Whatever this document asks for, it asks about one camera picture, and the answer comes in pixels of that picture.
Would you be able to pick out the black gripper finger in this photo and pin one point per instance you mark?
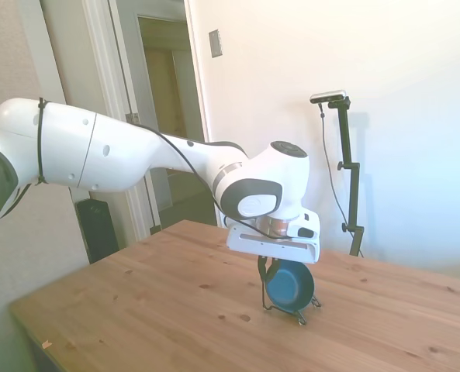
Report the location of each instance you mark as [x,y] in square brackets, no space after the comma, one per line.
[261,268]
[274,264]

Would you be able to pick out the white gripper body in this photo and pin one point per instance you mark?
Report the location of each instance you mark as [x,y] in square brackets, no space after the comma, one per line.
[276,246]

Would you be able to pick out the blue bowl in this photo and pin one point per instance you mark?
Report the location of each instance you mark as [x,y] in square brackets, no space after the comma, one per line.
[289,288]

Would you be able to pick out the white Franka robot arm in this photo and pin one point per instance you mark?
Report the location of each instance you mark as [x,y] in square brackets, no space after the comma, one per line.
[109,155]

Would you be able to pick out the black tower appliance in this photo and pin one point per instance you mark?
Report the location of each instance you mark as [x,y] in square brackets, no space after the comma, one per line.
[97,232]

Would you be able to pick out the metal door hinge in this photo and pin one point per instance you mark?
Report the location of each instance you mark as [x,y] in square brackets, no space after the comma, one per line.
[132,117]

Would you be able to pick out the white door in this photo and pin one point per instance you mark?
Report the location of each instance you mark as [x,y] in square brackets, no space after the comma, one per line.
[121,77]

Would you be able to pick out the black camera stand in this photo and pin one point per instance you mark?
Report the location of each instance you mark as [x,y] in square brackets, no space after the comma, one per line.
[351,178]

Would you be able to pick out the exterior camera on stand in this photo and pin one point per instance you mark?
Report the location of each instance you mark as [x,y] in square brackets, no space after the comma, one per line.
[328,96]

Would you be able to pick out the grey wall switch plate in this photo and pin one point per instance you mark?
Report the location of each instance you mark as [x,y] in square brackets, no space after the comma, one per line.
[215,43]

